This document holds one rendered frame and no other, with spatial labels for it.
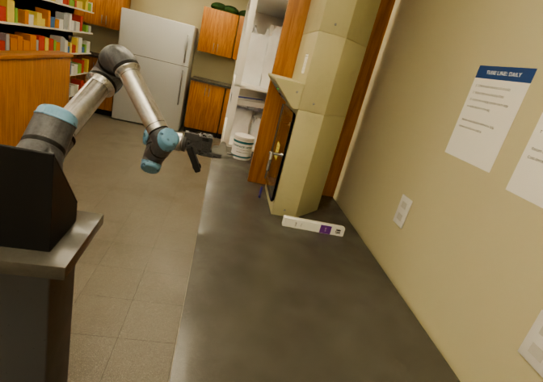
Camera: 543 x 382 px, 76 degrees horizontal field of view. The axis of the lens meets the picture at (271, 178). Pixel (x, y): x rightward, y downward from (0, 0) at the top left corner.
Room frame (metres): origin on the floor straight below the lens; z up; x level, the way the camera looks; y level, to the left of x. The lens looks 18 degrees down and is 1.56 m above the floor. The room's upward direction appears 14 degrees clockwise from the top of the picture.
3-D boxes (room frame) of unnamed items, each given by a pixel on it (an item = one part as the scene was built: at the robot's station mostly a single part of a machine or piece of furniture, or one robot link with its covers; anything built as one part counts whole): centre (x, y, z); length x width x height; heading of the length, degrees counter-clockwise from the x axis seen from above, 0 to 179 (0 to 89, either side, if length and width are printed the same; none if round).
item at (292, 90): (1.56, 0.05, 1.46); 0.32 x 0.12 x 0.10; 11
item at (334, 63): (1.59, -0.13, 1.33); 0.32 x 0.25 x 0.77; 11
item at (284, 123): (1.57, 0.00, 1.19); 0.30 x 0.01 x 0.40; 10
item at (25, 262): (0.87, 0.66, 0.92); 0.32 x 0.32 x 0.04; 12
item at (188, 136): (1.39, 0.33, 1.18); 0.12 x 0.08 x 0.09; 100
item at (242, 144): (2.17, 0.23, 1.02); 0.13 x 0.13 x 0.15
